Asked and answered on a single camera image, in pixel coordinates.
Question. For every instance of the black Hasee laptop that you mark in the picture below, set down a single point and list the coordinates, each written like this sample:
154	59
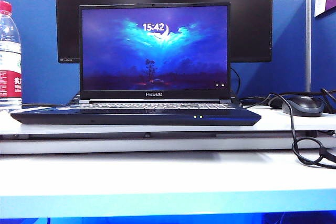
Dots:
155	51

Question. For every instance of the black ASUS monitor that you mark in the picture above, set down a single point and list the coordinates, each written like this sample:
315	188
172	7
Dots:
249	24

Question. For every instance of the black grey computer mouse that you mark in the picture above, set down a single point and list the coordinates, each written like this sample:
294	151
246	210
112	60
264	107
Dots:
303	106

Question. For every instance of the wide blue partition panel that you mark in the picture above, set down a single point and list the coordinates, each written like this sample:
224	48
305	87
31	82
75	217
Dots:
39	51

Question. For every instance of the narrow blue partition panel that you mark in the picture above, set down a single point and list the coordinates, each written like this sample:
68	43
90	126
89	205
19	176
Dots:
324	56

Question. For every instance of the clear water bottle red label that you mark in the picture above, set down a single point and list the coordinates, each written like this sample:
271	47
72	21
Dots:
9	51

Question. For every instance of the aluminium partition post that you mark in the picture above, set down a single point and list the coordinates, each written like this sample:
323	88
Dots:
308	43

